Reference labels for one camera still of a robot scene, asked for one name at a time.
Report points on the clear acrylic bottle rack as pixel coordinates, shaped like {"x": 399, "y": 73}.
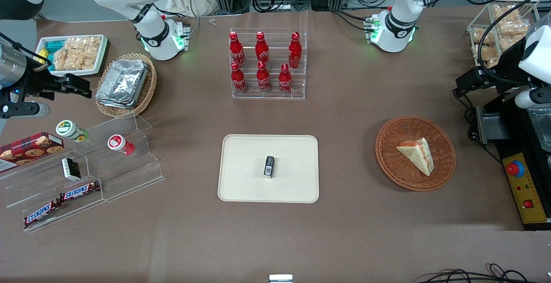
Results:
{"x": 275, "y": 96}

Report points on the yellow snack packet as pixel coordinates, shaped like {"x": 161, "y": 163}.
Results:
{"x": 43, "y": 56}

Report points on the grey metal bracket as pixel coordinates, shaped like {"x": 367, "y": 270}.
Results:
{"x": 488, "y": 126}

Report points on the black and white small box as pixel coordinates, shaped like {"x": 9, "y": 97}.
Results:
{"x": 71, "y": 169}

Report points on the red emergency stop button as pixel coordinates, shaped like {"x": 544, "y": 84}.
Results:
{"x": 515, "y": 169}

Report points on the red cola bottle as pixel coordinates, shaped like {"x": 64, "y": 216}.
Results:
{"x": 263, "y": 78}
{"x": 295, "y": 50}
{"x": 237, "y": 50}
{"x": 285, "y": 81}
{"x": 238, "y": 80}
{"x": 261, "y": 48}

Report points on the red tartan cookie box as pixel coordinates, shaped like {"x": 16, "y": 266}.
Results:
{"x": 30, "y": 150}

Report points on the small black packet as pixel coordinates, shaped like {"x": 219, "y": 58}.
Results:
{"x": 269, "y": 167}

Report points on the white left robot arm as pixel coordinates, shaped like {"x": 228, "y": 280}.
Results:
{"x": 400, "y": 23}

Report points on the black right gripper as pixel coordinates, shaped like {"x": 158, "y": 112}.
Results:
{"x": 38, "y": 82}

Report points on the cream plastic tray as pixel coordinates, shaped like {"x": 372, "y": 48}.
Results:
{"x": 245, "y": 175}

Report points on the Snickers chocolate bar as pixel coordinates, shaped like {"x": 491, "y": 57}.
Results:
{"x": 41, "y": 213}
{"x": 79, "y": 191}

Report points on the white rectangular snack tray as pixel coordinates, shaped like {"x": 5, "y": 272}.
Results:
{"x": 71, "y": 73}

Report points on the black control box yellow panel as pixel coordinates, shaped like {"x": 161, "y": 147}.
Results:
{"x": 523, "y": 188}

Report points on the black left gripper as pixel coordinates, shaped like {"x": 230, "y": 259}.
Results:
{"x": 507, "y": 69}

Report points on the red strawberry yogurt cup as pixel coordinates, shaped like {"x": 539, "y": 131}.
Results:
{"x": 119, "y": 143}

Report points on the clear acrylic stepped shelf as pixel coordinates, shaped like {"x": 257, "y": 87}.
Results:
{"x": 129, "y": 175}

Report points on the light wicker basket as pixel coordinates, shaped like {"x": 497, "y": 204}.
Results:
{"x": 148, "y": 89}

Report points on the clear acrylic snack rack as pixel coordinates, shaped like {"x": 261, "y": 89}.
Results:
{"x": 482, "y": 20}

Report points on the clear plastic cover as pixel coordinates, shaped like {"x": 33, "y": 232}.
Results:
{"x": 541, "y": 128}

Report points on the triangular wrapped sandwich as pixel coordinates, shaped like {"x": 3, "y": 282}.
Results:
{"x": 417, "y": 154}

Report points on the small clear plastic clip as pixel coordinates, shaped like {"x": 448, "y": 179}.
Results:
{"x": 212, "y": 21}

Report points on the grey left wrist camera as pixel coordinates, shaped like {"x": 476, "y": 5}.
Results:
{"x": 531, "y": 98}

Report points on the rice cracker snack bag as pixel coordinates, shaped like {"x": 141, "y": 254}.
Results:
{"x": 63, "y": 59}
{"x": 88, "y": 50}

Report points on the teal snack packet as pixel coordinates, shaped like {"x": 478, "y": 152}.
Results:
{"x": 54, "y": 45}

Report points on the stacked aluminium foil trays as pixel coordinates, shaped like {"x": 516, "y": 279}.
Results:
{"x": 122, "y": 83}

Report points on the green sunflower yogurt cup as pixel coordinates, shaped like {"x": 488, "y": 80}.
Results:
{"x": 69, "y": 130}

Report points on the beige pastry snack bag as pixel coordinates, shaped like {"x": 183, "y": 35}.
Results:
{"x": 514, "y": 28}
{"x": 486, "y": 55}
{"x": 482, "y": 35}
{"x": 506, "y": 13}

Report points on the small grey device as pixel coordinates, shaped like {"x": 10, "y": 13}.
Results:
{"x": 280, "y": 278}

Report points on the brown wicker basket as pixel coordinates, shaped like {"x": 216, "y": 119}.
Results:
{"x": 396, "y": 167}

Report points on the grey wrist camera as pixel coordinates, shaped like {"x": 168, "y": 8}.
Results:
{"x": 23, "y": 109}
{"x": 531, "y": 98}

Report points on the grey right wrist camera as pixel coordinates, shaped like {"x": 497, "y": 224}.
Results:
{"x": 23, "y": 109}

